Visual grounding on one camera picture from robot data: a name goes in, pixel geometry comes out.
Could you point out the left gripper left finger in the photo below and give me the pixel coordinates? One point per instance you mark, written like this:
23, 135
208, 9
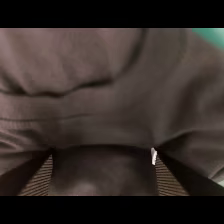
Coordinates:
25, 181

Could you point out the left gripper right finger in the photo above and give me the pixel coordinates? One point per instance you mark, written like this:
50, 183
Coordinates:
180, 181

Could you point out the grey-brown shirt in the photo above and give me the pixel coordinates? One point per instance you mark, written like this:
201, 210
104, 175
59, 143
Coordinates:
110, 100

